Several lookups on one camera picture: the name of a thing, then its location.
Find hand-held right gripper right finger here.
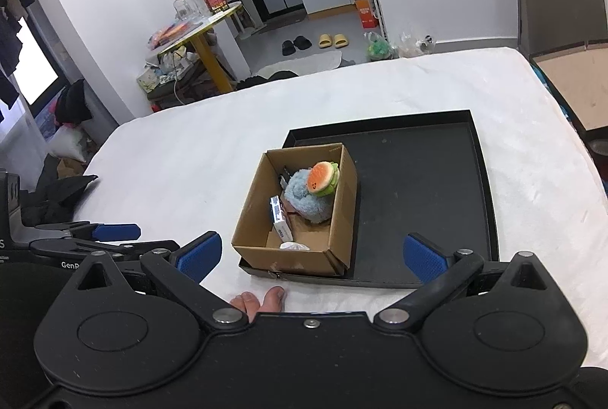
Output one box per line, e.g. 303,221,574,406
374,232,559,330

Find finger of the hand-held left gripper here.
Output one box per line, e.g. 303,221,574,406
28,239,181,265
35,221,142,243

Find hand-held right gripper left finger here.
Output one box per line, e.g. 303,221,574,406
71,231,250,330

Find black tray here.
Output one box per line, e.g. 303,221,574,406
239,109,499,289

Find blue tissue packet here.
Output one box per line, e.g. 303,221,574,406
270,195,294,243

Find brown cardboard box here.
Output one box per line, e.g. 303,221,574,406
231,143,358,278

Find blue fluffy plush toy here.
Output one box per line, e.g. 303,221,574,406
283,169,333,224

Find burger plush toy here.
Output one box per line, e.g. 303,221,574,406
306,161,340,196

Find person's right hand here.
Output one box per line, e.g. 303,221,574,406
230,287,287,324

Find dark jacket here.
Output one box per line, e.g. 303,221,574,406
21,155,98,227

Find white sack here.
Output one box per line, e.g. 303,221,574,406
47,126,96,163

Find black bag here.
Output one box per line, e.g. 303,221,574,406
54,79,91,127

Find cluttered chair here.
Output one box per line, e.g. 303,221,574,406
138,43,214,106

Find bright window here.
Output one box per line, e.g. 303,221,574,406
9,17,60,106

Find dark clothes pile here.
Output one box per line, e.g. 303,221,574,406
236,71,300,91

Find round yellow-edged table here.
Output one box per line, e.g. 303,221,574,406
157,1,244,94

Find orange snack packets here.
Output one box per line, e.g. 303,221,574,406
147,22,203,49

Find dark hanging clothes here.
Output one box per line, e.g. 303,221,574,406
0,0,36,120

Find crumpled clear plastic bag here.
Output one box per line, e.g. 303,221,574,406
399,32,435,56

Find green plastic bag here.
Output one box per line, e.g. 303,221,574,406
365,32,395,61

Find white floor mat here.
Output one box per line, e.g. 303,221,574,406
252,51,343,80

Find clear glass jar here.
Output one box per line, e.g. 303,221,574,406
173,0,198,21

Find orange box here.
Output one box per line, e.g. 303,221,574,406
355,0,377,29

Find white shelf rack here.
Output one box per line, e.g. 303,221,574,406
361,0,388,44

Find brown board black frame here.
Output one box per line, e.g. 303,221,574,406
528,39,608,132

